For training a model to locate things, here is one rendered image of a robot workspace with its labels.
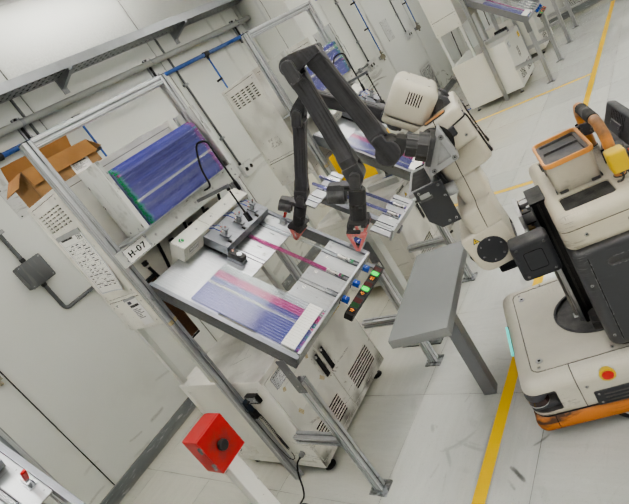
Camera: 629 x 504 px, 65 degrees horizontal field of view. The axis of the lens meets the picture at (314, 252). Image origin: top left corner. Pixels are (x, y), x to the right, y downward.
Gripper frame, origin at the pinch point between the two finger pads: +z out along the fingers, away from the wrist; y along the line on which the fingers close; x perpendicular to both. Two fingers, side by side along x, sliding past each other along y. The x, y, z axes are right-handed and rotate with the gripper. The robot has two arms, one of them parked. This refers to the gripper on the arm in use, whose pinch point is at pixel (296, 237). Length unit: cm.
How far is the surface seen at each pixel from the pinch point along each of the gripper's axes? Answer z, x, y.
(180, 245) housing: -6, -36, 40
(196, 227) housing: -6.2, -37.8, 26.7
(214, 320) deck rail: 2, -4, 60
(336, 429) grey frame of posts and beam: 25, 56, 64
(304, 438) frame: 46, 44, 64
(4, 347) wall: 100, -142, 80
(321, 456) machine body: 65, 52, 58
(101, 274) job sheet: 11, -65, 61
